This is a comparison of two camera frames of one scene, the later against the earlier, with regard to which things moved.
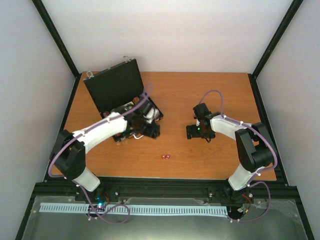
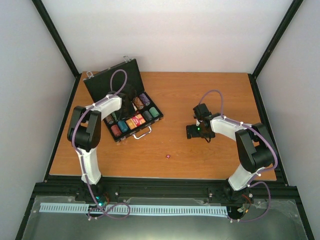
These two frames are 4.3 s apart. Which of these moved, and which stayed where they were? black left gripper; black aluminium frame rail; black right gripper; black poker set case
Moved: black left gripper
Stayed: black aluminium frame rail; black right gripper; black poker set case
